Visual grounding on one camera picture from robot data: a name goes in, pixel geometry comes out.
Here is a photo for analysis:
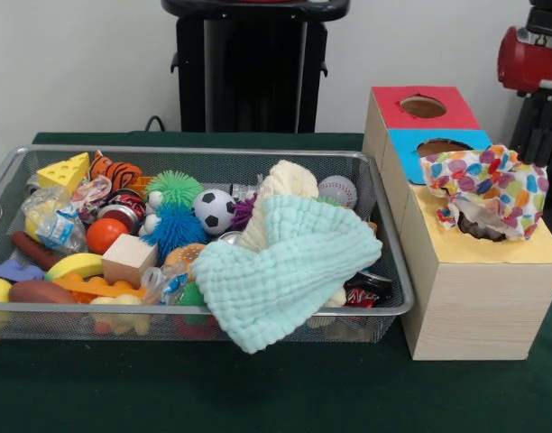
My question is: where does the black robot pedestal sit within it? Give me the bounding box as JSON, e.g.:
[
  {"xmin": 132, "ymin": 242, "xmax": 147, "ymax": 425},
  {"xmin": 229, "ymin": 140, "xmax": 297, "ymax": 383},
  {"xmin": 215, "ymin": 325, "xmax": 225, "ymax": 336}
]
[{"xmin": 161, "ymin": 0, "xmax": 352, "ymax": 134}]

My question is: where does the yellow cheese wedge toy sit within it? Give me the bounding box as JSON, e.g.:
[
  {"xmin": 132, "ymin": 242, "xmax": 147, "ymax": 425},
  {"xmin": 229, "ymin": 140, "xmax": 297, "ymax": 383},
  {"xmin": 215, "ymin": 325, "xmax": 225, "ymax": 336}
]
[{"xmin": 36, "ymin": 152, "xmax": 91, "ymax": 189}]

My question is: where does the wooden box with three holes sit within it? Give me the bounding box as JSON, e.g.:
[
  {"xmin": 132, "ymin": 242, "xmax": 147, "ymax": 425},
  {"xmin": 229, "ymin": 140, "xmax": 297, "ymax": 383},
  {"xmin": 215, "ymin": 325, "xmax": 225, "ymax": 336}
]
[{"xmin": 362, "ymin": 85, "xmax": 552, "ymax": 361}]

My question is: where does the green spiky ball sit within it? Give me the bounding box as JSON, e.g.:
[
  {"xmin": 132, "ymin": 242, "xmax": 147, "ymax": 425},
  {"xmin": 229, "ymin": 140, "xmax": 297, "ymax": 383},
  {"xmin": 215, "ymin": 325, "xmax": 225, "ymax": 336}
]
[{"xmin": 144, "ymin": 170, "xmax": 205, "ymax": 211}]

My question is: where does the orange-red ball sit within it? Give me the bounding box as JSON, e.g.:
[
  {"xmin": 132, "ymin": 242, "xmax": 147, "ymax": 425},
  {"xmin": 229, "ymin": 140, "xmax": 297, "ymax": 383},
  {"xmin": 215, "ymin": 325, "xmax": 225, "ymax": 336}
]
[{"xmin": 86, "ymin": 218, "xmax": 129, "ymax": 254}]

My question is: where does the colourful spotted cloth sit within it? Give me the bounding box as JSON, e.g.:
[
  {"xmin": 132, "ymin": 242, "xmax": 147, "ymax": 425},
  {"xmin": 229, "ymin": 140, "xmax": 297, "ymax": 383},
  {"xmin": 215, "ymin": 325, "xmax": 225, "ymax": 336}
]
[{"xmin": 419, "ymin": 143, "xmax": 550, "ymax": 243}]

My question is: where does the shallow mesh bin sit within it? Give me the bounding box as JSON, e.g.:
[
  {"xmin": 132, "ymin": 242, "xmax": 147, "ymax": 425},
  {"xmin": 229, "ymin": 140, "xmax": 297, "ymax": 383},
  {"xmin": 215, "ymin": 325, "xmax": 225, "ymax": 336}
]
[{"xmin": 0, "ymin": 143, "xmax": 416, "ymax": 343}]

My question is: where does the black and white soccer ball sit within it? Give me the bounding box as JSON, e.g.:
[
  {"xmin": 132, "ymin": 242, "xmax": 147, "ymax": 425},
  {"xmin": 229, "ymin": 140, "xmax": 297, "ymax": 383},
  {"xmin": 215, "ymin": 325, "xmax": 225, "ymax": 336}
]
[{"xmin": 193, "ymin": 189, "xmax": 237, "ymax": 235}]

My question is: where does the light blue knitted cloth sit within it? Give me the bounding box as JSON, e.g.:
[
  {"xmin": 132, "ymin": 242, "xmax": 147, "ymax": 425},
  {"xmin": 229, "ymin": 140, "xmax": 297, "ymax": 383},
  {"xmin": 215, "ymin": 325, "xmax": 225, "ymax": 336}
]
[{"xmin": 190, "ymin": 194, "xmax": 384, "ymax": 354}]

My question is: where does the orange tiger plush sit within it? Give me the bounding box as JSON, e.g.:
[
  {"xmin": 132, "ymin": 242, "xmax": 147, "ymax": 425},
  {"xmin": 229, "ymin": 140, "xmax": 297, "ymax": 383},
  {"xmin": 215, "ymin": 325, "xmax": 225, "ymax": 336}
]
[{"xmin": 87, "ymin": 150, "xmax": 143, "ymax": 189}]

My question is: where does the yellow toy banana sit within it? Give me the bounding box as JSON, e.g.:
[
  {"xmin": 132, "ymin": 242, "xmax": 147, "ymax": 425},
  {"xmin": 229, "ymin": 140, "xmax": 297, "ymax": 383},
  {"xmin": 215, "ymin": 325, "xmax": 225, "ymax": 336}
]
[{"xmin": 44, "ymin": 253, "xmax": 105, "ymax": 283}]

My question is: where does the cream knitted cloth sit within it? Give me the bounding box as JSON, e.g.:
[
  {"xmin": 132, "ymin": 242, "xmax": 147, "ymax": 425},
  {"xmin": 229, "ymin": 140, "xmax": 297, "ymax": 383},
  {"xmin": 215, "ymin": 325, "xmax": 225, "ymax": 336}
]
[{"xmin": 235, "ymin": 160, "xmax": 347, "ymax": 309}]

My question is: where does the white toy baseball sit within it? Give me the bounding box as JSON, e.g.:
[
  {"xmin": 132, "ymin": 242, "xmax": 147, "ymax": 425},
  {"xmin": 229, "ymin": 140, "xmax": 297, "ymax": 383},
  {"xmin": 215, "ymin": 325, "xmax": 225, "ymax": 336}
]
[{"xmin": 317, "ymin": 175, "xmax": 358, "ymax": 209}]

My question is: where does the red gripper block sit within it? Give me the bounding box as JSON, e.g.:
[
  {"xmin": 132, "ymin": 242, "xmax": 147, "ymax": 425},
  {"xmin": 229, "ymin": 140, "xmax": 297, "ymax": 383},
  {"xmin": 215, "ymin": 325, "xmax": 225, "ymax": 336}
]
[{"xmin": 497, "ymin": 25, "xmax": 552, "ymax": 166}]

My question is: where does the blue spiky toy with eyes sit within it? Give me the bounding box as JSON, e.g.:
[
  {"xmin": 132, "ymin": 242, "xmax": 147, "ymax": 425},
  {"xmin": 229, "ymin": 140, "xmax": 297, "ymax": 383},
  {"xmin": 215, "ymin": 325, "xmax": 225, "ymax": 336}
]
[{"xmin": 138, "ymin": 191, "xmax": 197, "ymax": 265}]

